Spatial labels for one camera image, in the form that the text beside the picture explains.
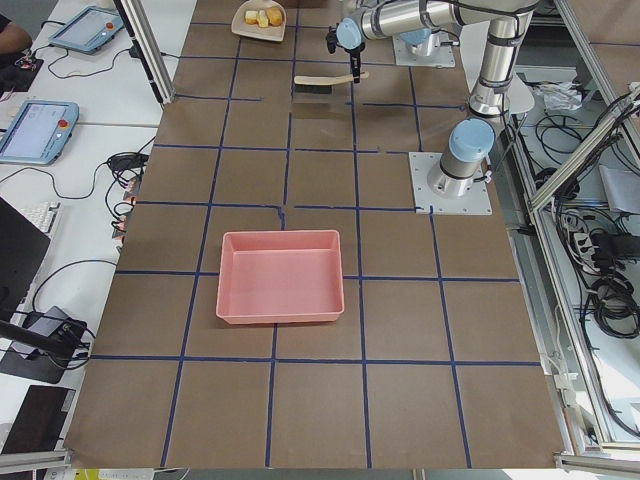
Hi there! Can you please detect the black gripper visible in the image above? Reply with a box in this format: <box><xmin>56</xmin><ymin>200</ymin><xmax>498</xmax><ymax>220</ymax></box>
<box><xmin>344</xmin><ymin>42</ymin><xmax>365</xmax><ymax>75</ymax></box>

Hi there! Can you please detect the beige hand brush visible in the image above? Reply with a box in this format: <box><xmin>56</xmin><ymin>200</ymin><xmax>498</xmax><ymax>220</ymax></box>
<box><xmin>293</xmin><ymin>71</ymin><xmax>370</xmax><ymax>94</ymax></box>

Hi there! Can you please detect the brown potato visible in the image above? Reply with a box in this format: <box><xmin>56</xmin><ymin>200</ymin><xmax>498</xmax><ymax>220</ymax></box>
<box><xmin>266</xmin><ymin>6</ymin><xmax>284</xmax><ymax>27</ymax></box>

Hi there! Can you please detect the apple core piece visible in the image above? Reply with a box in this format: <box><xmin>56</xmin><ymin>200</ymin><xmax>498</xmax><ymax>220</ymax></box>
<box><xmin>244</xmin><ymin>10</ymin><xmax>258</xmax><ymax>25</ymax></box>
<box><xmin>257</xmin><ymin>10</ymin><xmax>270</xmax><ymax>28</ymax></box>

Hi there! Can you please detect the beige plastic dustpan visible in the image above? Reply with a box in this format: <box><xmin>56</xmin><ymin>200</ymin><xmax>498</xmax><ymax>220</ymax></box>
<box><xmin>231</xmin><ymin>0</ymin><xmax>286</xmax><ymax>43</ymax></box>

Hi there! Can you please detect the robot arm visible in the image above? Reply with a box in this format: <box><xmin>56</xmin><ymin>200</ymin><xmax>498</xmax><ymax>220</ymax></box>
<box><xmin>326</xmin><ymin>1</ymin><xmax>537</xmax><ymax>199</ymax></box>

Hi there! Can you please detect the pink plastic bin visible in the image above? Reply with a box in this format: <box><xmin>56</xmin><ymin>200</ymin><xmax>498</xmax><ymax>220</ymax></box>
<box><xmin>216</xmin><ymin>230</ymin><xmax>345</xmax><ymax>325</ymax></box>

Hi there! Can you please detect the black power adapter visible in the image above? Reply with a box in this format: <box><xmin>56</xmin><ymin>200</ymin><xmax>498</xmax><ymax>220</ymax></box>
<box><xmin>107</xmin><ymin>152</ymin><xmax>149</xmax><ymax>172</ymax></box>

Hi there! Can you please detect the blue teach pendant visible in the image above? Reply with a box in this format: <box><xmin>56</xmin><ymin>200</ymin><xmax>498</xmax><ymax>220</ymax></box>
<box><xmin>49</xmin><ymin>6</ymin><xmax>124</xmax><ymax>54</ymax></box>
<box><xmin>1</xmin><ymin>100</ymin><xmax>79</xmax><ymax>165</ymax></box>

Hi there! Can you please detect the white keyboard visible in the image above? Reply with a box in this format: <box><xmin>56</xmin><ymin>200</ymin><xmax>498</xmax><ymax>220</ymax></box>
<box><xmin>18</xmin><ymin>201</ymin><xmax>62</xmax><ymax>237</ymax></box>

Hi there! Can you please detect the black laptop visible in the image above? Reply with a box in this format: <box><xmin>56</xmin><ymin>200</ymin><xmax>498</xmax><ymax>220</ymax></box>
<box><xmin>0</xmin><ymin>199</ymin><xmax>50</xmax><ymax>322</ymax></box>

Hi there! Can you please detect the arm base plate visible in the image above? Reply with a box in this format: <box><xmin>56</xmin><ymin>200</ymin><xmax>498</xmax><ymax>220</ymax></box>
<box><xmin>392</xmin><ymin>29</ymin><xmax>459</xmax><ymax>68</ymax></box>
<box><xmin>408</xmin><ymin>152</ymin><xmax>492</xmax><ymax>216</ymax></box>

